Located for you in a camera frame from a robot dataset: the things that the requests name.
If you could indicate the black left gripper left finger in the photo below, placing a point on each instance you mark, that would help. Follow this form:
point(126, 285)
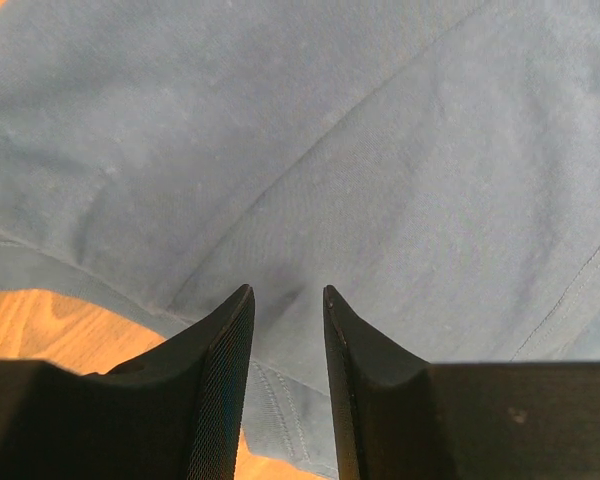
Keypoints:
point(173, 412)

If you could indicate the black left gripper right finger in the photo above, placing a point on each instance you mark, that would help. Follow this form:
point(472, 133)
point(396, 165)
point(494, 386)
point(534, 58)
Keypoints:
point(397, 416)

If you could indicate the blue grey t shirt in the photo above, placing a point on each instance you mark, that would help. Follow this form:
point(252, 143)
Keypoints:
point(437, 162)

